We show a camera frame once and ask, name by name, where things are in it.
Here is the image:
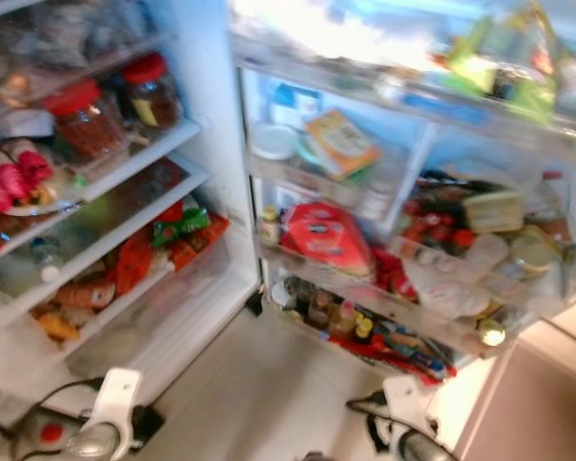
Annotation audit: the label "refrigerator door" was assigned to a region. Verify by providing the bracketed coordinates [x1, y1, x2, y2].
[230, 0, 576, 385]

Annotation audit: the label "clear deep fridge drawer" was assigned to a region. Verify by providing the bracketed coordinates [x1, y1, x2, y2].
[72, 250, 255, 376]

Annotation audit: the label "small red round cap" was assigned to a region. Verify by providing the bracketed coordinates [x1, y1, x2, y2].
[37, 420, 64, 446]

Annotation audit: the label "yellow snack pack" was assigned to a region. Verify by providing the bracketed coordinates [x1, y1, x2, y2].
[35, 310, 84, 344]

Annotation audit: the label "orange snack pack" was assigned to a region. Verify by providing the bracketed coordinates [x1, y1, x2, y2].
[52, 278, 117, 310]

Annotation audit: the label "red snack pack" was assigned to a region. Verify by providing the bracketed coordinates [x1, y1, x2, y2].
[114, 230, 160, 295]

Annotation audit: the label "long flat red pack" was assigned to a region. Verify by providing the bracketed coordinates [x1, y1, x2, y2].
[169, 212, 232, 272]

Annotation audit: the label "clear crisper drawer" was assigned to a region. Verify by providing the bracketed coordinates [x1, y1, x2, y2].
[0, 157, 193, 294]

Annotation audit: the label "small bottle yellow cap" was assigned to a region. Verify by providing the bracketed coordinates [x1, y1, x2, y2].
[256, 204, 282, 249]

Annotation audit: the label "large red bag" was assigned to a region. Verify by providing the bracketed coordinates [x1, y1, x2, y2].
[277, 201, 374, 280]

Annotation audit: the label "white refrigerator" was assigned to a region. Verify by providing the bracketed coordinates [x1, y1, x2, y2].
[0, 0, 260, 424]

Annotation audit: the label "red-lid jar of chili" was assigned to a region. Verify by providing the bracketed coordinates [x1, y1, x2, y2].
[46, 79, 128, 165]

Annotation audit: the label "white-lid jar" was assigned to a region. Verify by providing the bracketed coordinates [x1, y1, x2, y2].
[247, 122, 301, 162]

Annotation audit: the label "red-lid jar dark contents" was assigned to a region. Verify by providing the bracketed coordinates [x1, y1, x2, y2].
[120, 53, 184, 132]

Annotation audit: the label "orange carton box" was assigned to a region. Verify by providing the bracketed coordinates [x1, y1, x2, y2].
[301, 107, 381, 182]

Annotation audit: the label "clear box of tomatoes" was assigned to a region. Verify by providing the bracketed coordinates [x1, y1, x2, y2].
[401, 182, 483, 257]

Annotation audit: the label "blue white box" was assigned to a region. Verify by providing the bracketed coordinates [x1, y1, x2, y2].
[268, 81, 324, 127]

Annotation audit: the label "gold jar lid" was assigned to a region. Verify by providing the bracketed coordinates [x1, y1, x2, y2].
[477, 318, 508, 348]

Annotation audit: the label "clear drawer with frozen bags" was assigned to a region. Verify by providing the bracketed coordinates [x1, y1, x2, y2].
[0, 0, 179, 102]

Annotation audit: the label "pale yellow tub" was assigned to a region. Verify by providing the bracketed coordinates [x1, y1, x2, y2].
[462, 188, 527, 234]

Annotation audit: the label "round tin can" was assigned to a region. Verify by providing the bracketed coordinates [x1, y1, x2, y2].
[508, 230, 560, 280]

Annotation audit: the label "crumpled clear plastic bag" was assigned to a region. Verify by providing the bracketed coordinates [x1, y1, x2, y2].
[230, 0, 457, 70]

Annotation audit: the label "green yellow produce bag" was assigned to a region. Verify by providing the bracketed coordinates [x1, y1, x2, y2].
[444, 3, 563, 124]

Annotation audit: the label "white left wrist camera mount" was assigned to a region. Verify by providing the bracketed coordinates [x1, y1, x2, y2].
[85, 369, 144, 454]

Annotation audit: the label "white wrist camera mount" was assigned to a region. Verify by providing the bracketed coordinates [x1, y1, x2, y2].
[85, 369, 144, 454]
[381, 374, 435, 449]

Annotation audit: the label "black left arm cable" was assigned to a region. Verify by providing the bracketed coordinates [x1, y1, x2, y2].
[12, 378, 105, 457]

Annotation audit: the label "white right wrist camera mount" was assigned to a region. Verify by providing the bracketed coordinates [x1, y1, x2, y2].
[381, 374, 435, 449]

